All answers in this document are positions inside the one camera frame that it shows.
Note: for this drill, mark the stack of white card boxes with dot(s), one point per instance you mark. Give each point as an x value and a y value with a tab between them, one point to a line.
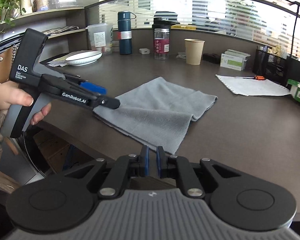
237	52

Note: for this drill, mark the white and green business card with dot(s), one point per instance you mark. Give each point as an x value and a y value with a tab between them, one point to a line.
232	62

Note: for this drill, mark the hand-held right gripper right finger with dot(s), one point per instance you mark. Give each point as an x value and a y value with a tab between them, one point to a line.
160	162

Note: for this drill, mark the clear jar with red label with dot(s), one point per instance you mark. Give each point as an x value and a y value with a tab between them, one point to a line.
162	47

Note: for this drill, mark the black lamp pole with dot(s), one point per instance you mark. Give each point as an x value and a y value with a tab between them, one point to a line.
295	25

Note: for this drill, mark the black water bottle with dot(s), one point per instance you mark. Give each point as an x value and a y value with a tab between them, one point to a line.
161	23

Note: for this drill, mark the clear plastic container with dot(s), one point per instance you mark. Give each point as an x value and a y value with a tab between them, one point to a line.
98	38

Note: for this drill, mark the yellow flat box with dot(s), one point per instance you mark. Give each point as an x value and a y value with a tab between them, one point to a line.
182	27

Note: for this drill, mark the black rectangular box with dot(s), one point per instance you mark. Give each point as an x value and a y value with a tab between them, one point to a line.
295	68

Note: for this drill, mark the white printed paper sheet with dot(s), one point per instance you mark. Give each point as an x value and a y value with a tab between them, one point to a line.
252	86

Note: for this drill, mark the small black pouch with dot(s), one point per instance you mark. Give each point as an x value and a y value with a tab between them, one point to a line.
211	58

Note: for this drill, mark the grey towel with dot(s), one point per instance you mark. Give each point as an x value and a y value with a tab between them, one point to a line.
160	107

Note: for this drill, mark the white ribbed bowl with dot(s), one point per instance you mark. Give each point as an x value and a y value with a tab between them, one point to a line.
83	58

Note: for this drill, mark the paper stack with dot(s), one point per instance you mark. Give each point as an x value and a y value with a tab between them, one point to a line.
57	62

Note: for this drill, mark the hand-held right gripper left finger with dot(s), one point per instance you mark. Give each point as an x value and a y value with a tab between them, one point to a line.
146	160

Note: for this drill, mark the yellow toy bricks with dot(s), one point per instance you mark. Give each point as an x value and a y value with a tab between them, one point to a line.
280	50

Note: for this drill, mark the brown leather bag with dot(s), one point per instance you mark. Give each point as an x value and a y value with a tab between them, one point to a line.
2	67

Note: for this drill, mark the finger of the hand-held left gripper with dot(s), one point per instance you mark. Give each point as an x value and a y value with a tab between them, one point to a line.
93	87
110	103

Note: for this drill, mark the beige paper cup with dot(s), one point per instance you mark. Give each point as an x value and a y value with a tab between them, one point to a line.
194	52

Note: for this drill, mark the clear plastic wrapper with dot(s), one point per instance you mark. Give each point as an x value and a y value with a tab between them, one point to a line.
181	55

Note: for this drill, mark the plaid cloth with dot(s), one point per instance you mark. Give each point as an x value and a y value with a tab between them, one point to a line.
61	30

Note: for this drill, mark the white charger adapter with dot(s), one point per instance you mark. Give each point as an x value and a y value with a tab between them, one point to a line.
144	51

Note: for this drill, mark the person's left hand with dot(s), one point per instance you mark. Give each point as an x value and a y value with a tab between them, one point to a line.
12	95

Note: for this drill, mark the dark bag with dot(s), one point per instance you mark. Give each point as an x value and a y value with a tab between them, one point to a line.
165	15

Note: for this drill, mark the dark blue thermos bottle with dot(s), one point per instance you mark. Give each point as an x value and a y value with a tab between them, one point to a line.
125	40

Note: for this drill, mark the wooden wall shelf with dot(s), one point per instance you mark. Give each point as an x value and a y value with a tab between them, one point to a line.
65	17

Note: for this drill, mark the black mesh desk organizer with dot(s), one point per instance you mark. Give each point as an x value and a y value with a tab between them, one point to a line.
270	66

